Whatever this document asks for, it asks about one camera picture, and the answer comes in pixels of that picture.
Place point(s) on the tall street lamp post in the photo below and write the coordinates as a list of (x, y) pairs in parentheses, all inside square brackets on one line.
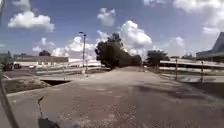
[(83, 50)]

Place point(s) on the building with sloped roof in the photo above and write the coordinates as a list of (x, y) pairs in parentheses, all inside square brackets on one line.
[(213, 51)]

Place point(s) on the railing with posts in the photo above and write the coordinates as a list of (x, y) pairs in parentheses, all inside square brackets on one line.
[(186, 65)]

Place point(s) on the grey concrete path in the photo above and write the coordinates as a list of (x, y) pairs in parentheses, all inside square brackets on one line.
[(126, 96)]

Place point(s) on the low flat-roofed building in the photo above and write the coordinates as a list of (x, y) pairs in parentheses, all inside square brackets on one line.
[(40, 59)]

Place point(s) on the dark vehicle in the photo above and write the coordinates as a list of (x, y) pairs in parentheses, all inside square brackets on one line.
[(16, 66)]

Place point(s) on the low trees behind large tree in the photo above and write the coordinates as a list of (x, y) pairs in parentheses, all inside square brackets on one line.
[(136, 60)]

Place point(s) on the large dark green tree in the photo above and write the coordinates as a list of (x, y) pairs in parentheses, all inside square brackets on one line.
[(111, 53)]

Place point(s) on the distant dark tree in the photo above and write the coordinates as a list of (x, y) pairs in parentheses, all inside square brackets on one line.
[(44, 53)]

